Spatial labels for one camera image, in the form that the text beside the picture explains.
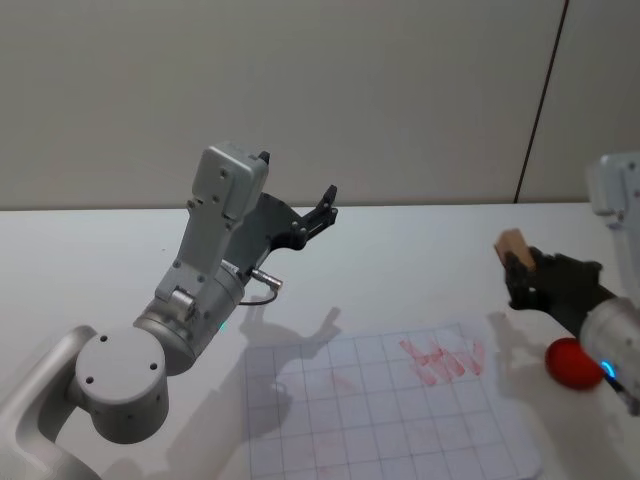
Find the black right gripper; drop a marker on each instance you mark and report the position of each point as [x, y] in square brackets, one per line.
[570, 290]

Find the red round lid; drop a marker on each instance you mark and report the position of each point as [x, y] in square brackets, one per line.
[567, 365]

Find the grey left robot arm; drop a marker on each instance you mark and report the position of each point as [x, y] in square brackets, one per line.
[115, 370]

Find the wooden block eraser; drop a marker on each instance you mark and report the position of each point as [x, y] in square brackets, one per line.
[515, 246]

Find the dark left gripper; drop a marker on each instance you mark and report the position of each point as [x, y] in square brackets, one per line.
[260, 225]

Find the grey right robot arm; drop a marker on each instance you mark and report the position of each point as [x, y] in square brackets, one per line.
[612, 325]

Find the white grid board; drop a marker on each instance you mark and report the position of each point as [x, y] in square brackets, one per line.
[380, 410]

